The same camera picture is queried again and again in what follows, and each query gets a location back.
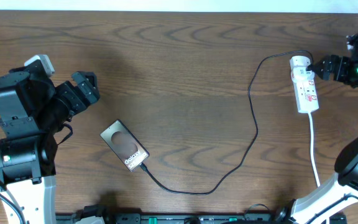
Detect black charger cable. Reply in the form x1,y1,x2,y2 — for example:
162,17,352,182
139,50,314,196

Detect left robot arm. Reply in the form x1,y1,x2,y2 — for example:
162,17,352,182
0,60,100,223

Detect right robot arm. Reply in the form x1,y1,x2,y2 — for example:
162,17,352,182
274,33,358,223

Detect white USB charger plug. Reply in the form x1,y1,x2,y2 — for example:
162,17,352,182
290,55,311,70

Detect white power strip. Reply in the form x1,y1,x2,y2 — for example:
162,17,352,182
291,67,319,114

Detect white power strip cord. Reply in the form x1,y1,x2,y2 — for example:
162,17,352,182
308,112,321,188

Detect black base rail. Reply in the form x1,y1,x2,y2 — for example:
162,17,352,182
56,212,347,224

